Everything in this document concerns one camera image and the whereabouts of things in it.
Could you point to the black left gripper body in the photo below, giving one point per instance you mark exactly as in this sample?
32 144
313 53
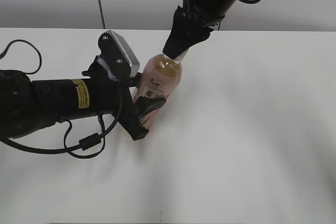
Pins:
111 81

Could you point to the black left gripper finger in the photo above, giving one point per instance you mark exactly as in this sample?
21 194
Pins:
146 105
135 81

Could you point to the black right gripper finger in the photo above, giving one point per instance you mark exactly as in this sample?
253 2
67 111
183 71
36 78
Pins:
184 34

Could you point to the pink peach tea bottle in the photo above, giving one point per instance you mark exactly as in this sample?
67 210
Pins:
161 75

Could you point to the white bottle cap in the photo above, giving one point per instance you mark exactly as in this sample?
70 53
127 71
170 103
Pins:
181 56

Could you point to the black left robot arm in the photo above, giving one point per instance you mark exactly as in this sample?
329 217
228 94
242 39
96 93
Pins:
28 106

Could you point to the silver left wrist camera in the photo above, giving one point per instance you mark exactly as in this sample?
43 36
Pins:
117 58

